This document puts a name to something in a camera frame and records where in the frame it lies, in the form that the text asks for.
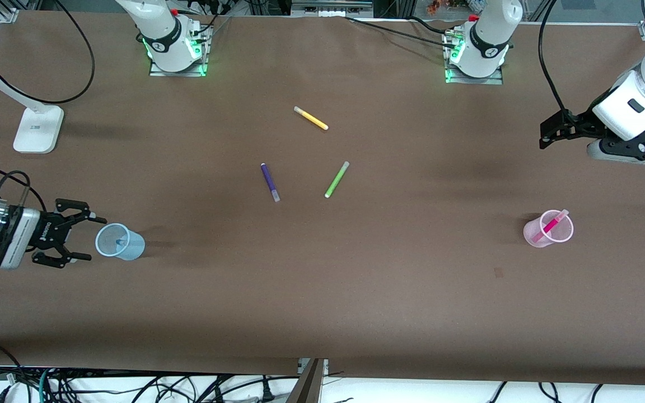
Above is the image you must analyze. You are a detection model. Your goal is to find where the pink marker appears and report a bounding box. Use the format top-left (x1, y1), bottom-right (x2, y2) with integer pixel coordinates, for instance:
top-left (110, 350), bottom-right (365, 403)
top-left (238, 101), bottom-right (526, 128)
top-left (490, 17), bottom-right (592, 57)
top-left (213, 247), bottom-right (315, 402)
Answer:
top-left (531, 209), bottom-right (570, 245)

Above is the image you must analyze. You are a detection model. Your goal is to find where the blue translucent plastic cup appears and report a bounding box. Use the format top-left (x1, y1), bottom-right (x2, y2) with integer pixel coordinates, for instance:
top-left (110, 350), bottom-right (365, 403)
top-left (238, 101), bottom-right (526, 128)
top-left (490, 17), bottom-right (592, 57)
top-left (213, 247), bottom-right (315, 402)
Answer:
top-left (95, 223), bottom-right (145, 261)

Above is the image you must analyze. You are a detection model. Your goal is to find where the white stand with flat base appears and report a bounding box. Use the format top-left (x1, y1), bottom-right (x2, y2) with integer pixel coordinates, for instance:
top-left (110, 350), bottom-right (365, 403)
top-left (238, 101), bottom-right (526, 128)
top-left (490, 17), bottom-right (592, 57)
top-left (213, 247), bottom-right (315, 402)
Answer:
top-left (0, 70), bottom-right (64, 154)

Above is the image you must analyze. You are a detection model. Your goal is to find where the pink translucent plastic cup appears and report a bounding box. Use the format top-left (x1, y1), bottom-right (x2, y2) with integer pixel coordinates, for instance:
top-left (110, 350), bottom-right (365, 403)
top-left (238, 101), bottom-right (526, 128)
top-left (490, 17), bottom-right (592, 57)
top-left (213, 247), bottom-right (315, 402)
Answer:
top-left (523, 209), bottom-right (574, 248)

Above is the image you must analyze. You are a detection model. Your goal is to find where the purple marker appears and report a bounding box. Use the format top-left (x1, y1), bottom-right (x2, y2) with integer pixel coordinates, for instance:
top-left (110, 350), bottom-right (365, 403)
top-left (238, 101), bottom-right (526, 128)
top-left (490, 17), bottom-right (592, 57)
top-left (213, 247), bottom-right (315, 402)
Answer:
top-left (260, 163), bottom-right (281, 203)

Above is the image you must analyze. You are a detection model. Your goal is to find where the green marker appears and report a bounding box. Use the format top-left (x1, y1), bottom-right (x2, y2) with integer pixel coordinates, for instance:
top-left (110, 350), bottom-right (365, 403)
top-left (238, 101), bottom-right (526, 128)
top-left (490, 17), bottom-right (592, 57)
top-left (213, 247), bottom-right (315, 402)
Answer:
top-left (324, 161), bottom-right (350, 199)

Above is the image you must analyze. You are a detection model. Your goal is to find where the yellow marker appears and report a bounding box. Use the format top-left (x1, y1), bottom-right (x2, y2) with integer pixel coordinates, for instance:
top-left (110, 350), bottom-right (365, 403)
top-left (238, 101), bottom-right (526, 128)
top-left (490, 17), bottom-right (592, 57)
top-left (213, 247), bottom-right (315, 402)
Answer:
top-left (293, 106), bottom-right (329, 131)

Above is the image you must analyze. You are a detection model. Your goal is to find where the grey box behind table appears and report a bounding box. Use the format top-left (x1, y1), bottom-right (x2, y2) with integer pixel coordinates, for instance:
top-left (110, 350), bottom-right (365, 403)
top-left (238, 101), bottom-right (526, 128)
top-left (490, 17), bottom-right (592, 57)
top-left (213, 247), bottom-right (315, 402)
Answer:
top-left (292, 0), bottom-right (373, 17)

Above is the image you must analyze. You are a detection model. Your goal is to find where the brown wooden table leg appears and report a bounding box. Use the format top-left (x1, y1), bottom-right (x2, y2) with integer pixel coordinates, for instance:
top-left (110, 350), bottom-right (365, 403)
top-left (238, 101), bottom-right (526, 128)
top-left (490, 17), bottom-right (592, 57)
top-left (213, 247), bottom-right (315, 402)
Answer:
top-left (286, 358), bottom-right (326, 403)

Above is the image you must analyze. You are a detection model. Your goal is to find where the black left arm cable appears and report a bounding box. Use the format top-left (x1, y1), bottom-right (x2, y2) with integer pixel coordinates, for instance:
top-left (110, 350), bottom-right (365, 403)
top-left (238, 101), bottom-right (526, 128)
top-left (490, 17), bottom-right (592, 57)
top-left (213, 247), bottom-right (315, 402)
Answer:
top-left (538, 0), bottom-right (573, 121)

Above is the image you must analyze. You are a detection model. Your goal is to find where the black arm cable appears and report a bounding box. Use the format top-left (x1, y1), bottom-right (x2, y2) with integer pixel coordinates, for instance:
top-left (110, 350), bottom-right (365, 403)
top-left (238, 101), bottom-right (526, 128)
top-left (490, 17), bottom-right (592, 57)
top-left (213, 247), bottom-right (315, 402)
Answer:
top-left (0, 0), bottom-right (97, 227)
top-left (538, 0), bottom-right (573, 121)

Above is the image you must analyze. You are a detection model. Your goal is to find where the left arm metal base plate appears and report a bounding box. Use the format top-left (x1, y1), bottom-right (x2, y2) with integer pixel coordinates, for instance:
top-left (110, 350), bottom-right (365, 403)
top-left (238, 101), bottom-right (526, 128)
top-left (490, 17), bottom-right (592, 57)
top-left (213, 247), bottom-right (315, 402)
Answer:
top-left (443, 28), bottom-right (505, 85)

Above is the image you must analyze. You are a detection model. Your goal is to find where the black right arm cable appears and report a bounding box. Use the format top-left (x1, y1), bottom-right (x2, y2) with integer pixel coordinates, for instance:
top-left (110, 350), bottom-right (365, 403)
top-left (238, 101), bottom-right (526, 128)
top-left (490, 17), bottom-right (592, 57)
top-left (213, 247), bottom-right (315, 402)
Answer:
top-left (0, 0), bottom-right (97, 227)

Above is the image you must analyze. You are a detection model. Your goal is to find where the short black table cable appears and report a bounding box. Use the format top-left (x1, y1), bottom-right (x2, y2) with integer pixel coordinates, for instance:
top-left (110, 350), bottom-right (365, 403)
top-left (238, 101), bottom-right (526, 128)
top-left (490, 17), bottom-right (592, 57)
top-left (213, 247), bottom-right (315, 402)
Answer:
top-left (409, 16), bottom-right (453, 35)

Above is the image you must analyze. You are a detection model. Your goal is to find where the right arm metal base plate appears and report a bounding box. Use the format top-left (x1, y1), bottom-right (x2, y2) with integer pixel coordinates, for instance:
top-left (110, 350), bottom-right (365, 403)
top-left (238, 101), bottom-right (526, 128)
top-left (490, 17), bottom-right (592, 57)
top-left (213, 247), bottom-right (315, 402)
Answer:
top-left (148, 17), bottom-right (211, 78)

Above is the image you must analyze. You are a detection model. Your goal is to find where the long black table cable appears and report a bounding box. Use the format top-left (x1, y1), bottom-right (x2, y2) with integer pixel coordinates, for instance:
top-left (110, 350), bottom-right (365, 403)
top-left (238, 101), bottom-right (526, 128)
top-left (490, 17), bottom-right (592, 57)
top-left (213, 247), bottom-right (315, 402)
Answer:
top-left (345, 16), bottom-right (448, 45)

